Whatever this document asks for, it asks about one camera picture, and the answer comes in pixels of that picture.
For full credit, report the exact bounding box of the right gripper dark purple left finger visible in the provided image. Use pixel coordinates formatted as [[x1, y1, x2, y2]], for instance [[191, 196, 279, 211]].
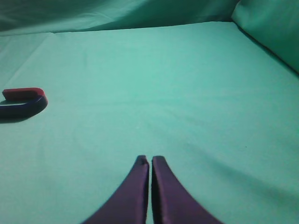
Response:
[[83, 155, 150, 224]]

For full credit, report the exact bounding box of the right gripper dark purple right finger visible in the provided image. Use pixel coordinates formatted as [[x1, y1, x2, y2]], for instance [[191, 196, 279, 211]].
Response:
[[151, 156, 221, 224]]

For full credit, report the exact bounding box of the green cloth table cover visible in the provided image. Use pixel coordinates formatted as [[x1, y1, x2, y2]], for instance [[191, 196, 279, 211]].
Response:
[[0, 0, 299, 224]]

